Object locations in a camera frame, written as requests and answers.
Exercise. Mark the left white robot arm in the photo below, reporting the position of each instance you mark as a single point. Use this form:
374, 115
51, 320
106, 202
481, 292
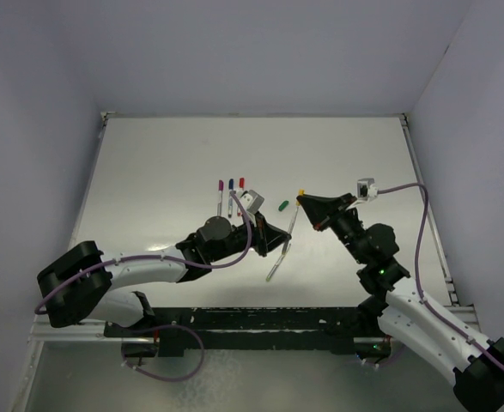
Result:
86, 283

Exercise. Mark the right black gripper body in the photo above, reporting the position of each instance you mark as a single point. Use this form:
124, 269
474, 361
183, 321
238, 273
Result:
346, 227

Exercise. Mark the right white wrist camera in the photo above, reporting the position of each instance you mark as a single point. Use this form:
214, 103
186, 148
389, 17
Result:
366, 189

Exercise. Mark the purple pen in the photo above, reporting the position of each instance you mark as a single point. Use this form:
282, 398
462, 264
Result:
219, 203

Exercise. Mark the green pen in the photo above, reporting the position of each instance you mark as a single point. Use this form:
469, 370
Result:
277, 266

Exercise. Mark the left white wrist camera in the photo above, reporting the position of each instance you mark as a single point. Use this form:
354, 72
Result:
250, 201

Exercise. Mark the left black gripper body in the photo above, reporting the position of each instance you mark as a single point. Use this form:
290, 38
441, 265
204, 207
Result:
239, 241

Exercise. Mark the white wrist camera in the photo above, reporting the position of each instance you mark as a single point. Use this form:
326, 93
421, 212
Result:
250, 201
366, 189

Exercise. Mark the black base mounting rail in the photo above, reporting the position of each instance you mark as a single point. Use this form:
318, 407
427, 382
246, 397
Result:
341, 330

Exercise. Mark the red pen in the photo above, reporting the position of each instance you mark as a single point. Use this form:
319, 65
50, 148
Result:
240, 191

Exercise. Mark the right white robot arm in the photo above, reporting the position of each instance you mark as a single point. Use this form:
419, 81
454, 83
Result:
470, 361

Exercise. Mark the green pen cap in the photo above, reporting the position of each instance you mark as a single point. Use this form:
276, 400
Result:
283, 205

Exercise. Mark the blue pen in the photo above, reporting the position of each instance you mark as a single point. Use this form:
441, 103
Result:
230, 204

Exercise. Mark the yellow pen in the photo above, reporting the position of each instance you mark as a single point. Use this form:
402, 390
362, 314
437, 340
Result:
290, 229

